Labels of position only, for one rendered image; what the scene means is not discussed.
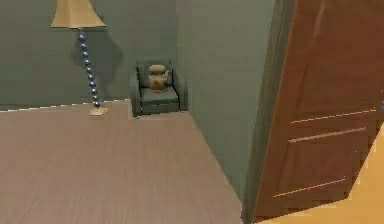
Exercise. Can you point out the dark green armchair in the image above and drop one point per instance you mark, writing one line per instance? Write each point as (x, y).
(156, 99)

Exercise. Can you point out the brown wooden room door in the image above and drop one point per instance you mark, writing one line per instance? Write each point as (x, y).
(330, 100)

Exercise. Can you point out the blue beaded floor lamp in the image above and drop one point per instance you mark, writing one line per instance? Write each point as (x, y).
(77, 15)

